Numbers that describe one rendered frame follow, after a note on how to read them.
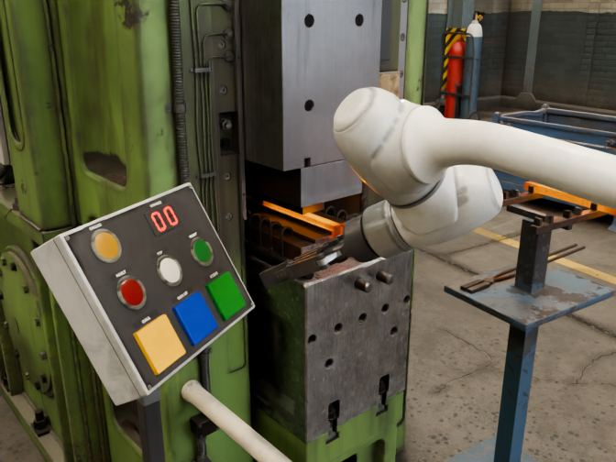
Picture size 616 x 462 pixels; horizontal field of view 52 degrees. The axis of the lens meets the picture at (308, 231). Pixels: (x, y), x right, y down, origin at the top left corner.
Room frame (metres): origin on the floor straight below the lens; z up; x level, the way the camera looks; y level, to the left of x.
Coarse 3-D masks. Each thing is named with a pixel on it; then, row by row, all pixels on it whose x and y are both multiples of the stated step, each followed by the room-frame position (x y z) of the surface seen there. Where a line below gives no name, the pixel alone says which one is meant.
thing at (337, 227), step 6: (270, 204) 1.68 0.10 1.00; (282, 210) 1.64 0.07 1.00; (288, 210) 1.62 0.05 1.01; (300, 216) 1.59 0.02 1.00; (306, 216) 1.57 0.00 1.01; (312, 216) 1.56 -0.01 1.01; (318, 216) 1.56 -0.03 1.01; (318, 222) 1.53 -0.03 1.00; (324, 222) 1.52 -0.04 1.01; (330, 222) 1.52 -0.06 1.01; (330, 228) 1.49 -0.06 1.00; (336, 228) 1.46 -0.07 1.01; (342, 228) 1.47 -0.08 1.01; (336, 234) 1.46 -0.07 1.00
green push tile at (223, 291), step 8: (216, 280) 1.08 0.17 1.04; (224, 280) 1.10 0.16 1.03; (232, 280) 1.11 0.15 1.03; (208, 288) 1.06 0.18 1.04; (216, 288) 1.07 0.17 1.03; (224, 288) 1.08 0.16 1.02; (232, 288) 1.10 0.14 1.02; (216, 296) 1.06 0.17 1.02; (224, 296) 1.07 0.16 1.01; (232, 296) 1.09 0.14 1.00; (240, 296) 1.11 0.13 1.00; (216, 304) 1.05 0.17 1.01; (224, 304) 1.06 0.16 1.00; (232, 304) 1.08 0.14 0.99; (240, 304) 1.09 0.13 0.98; (224, 312) 1.05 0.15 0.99; (232, 312) 1.07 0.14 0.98; (224, 320) 1.04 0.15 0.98
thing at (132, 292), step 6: (126, 282) 0.93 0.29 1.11; (132, 282) 0.93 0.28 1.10; (126, 288) 0.92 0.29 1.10; (132, 288) 0.93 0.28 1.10; (138, 288) 0.94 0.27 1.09; (126, 294) 0.91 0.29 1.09; (132, 294) 0.92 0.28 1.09; (138, 294) 0.93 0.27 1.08; (126, 300) 0.90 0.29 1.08; (132, 300) 0.91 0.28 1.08; (138, 300) 0.92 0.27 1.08
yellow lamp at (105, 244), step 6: (102, 234) 0.95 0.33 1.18; (108, 234) 0.96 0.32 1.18; (96, 240) 0.93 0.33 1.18; (102, 240) 0.94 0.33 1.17; (108, 240) 0.95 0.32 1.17; (114, 240) 0.96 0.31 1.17; (96, 246) 0.92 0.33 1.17; (102, 246) 0.93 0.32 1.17; (108, 246) 0.94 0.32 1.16; (114, 246) 0.95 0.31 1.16; (102, 252) 0.92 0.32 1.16; (108, 252) 0.93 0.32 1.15; (114, 252) 0.94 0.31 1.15
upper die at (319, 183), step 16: (256, 176) 1.54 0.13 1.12; (272, 176) 1.49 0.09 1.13; (288, 176) 1.44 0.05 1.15; (304, 176) 1.42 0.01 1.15; (320, 176) 1.45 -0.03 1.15; (336, 176) 1.48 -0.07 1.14; (352, 176) 1.52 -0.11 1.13; (272, 192) 1.49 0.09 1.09; (288, 192) 1.45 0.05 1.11; (304, 192) 1.42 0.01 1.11; (320, 192) 1.45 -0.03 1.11; (336, 192) 1.48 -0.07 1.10; (352, 192) 1.52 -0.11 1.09
